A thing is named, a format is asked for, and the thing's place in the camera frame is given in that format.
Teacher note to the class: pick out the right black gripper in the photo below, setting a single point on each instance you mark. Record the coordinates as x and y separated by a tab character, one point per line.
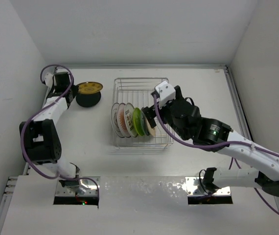
151	112

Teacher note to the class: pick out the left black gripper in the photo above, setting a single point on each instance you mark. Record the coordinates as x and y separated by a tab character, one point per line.
75	90

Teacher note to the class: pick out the beige cream plate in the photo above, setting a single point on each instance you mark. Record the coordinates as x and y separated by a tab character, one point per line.
151	130

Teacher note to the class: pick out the yellow gold patterned plate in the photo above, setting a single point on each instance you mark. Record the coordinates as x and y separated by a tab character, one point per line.
89	88

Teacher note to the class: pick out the black plate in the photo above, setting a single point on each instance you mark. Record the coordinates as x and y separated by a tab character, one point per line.
88	100

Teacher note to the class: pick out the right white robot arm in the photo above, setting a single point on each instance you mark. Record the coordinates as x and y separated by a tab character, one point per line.
215	136

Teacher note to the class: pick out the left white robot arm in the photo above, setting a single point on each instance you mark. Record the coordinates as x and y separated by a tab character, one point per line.
41	146

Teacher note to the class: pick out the dark grey blue plate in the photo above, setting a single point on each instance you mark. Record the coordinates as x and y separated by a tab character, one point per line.
143	123

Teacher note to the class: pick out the green plate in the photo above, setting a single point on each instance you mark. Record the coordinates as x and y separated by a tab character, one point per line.
137	122

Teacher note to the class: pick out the white plate colourful print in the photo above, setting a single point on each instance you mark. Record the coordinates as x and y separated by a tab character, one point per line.
128	114

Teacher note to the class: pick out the white plate orange flower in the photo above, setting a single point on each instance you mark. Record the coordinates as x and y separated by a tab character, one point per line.
121	120

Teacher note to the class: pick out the white plate dark pattern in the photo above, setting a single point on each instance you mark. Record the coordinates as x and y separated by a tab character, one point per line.
114	120

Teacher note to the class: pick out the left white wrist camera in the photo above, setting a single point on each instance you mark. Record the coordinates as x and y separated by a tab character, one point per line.
48	79

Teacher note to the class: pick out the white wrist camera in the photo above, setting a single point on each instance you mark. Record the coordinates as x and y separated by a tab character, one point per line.
164	92
48	79

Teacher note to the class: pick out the metal wire dish rack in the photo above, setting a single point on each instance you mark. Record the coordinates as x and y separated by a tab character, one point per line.
138	91

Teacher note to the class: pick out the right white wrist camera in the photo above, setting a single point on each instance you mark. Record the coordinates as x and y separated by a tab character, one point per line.
164	92

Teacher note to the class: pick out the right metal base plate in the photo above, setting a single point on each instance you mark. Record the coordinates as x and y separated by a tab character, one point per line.
194	189

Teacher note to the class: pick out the metal base plate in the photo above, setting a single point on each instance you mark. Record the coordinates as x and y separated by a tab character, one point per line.
83	187
194	189

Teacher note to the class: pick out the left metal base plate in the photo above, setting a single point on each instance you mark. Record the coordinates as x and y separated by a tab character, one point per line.
83	187

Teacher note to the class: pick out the aluminium table frame rail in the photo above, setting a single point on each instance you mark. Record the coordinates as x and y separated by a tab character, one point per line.
141	193

